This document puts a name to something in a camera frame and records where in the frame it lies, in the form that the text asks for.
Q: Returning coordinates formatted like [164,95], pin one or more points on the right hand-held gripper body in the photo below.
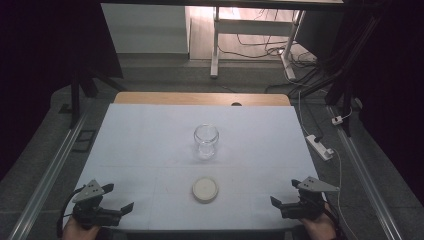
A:
[308,208]

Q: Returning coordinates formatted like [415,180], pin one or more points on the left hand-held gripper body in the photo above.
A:
[93,213]

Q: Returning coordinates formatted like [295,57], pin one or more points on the round white jar lid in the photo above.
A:
[205,189]

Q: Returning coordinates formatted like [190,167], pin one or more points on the clear glass jar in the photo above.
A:
[206,150]

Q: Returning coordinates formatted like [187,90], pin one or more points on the person's left hand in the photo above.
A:
[78,233]

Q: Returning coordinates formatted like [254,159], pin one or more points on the person's right hand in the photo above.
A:
[321,230]

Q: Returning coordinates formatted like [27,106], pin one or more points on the white power strip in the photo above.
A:
[318,146]

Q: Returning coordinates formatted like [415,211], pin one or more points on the small white adapter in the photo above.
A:
[337,120]

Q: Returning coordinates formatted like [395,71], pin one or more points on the black metal stand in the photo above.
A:
[75,96]
[346,83]

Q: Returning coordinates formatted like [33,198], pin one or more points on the wooden table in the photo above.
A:
[166,98]

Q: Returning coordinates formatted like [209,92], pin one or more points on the black curtain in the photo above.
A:
[33,66]
[393,83]

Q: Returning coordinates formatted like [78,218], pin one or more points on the black rectangular floor frame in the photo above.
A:
[77,141]

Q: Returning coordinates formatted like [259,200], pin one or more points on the aluminium rail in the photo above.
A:
[50,176]
[366,176]

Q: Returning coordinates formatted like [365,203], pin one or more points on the white desk frame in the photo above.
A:
[253,27]

